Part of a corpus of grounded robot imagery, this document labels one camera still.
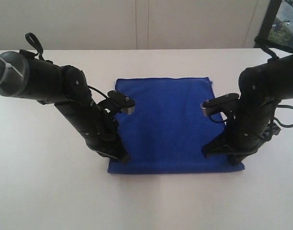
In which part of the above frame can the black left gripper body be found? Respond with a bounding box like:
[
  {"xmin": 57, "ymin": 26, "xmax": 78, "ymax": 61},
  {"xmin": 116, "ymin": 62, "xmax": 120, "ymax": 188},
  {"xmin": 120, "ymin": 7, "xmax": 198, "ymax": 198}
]
[{"xmin": 55, "ymin": 102, "xmax": 121, "ymax": 158}]

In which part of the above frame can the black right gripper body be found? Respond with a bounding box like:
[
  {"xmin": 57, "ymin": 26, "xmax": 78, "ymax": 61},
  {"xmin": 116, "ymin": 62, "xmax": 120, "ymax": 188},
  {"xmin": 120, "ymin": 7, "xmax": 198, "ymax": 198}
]
[{"xmin": 223, "ymin": 94, "xmax": 281, "ymax": 156}]

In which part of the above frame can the blue towel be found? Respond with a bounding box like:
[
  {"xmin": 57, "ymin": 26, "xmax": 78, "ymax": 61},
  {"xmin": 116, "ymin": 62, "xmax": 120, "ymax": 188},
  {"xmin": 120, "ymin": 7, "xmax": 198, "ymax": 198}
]
[{"xmin": 107, "ymin": 77, "xmax": 245, "ymax": 174}]

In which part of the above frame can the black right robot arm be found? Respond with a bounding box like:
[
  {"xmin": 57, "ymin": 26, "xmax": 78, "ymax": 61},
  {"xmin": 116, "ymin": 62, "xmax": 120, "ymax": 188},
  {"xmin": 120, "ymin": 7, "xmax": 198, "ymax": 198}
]
[{"xmin": 201, "ymin": 54, "xmax": 293, "ymax": 166}]

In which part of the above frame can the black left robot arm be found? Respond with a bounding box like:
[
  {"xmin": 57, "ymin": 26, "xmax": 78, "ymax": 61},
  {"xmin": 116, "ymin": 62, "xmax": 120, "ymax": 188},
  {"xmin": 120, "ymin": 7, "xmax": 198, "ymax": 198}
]
[{"xmin": 0, "ymin": 50, "xmax": 135, "ymax": 164}]

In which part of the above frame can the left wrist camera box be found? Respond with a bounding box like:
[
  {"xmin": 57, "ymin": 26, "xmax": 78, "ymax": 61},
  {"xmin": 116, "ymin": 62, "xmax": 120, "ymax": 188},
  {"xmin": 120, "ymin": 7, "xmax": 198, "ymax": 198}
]
[{"xmin": 107, "ymin": 90, "xmax": 135, "ymax": 115}]

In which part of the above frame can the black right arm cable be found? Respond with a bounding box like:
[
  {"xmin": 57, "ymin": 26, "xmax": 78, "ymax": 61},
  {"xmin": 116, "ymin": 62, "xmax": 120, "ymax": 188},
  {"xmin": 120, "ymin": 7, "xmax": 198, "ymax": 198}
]
[{"xmin": 208, "ymin": 35, "xmax": 293, "ymax": 130}]

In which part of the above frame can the black window frame post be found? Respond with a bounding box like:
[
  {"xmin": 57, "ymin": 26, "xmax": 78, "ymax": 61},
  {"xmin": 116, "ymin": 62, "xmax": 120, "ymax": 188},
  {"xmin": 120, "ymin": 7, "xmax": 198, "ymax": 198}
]
[{"xmin": 257, "ymin": 0, "xmax": 282, "ymax": 39}]

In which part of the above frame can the beige wall panel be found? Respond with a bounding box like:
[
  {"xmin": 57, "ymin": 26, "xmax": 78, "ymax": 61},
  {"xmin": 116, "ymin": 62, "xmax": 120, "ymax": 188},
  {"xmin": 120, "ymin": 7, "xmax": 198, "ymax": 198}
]
[{"xmin": 0, "ymin": 0, "xmax": 269, "ymax": 50}]

